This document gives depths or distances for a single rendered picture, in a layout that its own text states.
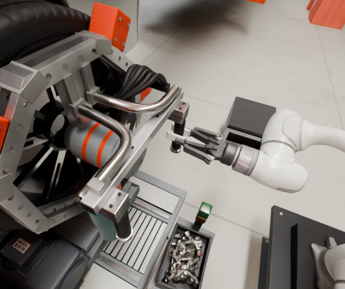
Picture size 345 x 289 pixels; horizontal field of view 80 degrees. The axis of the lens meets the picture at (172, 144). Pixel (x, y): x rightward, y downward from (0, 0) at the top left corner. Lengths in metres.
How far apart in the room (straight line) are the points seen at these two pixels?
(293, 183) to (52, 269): 0.89
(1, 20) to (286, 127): 0.74
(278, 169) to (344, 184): 1.55
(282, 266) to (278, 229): 0.18
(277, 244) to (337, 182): 1.07
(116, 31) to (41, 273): 0.88
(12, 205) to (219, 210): 1.23
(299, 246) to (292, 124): 0.66
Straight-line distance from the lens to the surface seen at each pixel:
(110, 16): 0.62
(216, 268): 1.41
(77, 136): 0.62
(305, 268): 1.21
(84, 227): 1.22
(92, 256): 1.23
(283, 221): 1.31
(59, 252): 1.02
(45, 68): 0.47
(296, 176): 0.68
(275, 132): 0.73
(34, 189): 0.83
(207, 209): 0.76
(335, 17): 5.95
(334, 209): 1.98
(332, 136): 0.74
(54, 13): 0.59
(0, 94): 0.49
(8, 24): 0.53
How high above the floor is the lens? 1.33
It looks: 49 degrees down
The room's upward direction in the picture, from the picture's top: 8 degrees clockwise
